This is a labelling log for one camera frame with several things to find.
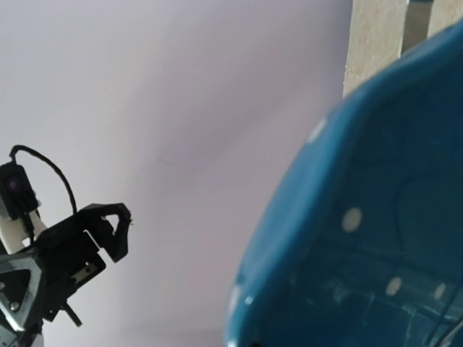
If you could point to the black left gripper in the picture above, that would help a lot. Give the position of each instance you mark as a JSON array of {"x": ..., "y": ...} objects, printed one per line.
[{"x": 38, "y": 283}]

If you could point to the right aluminium wall post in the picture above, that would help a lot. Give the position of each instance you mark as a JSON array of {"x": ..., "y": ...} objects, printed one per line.
[{"x": 416, "y": 23}]

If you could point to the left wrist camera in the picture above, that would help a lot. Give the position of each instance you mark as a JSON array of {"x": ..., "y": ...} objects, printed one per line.
[{"x": 20, "y": 218}]

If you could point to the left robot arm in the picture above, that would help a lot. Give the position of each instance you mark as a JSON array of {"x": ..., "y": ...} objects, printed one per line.
[{"x": 18, "y": 336}]

